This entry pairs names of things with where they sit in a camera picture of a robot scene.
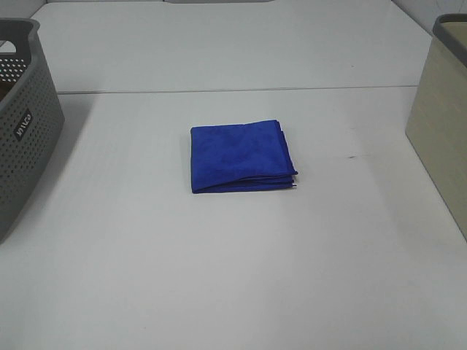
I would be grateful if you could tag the blue towel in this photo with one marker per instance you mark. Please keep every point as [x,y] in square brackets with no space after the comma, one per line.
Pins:
[240,158]

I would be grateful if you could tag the beige storage bin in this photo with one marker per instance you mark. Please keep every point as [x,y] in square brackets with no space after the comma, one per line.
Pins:
[436,127]

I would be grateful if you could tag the grey perforated plastic basket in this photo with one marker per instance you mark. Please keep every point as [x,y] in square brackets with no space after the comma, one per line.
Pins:
[31,117]

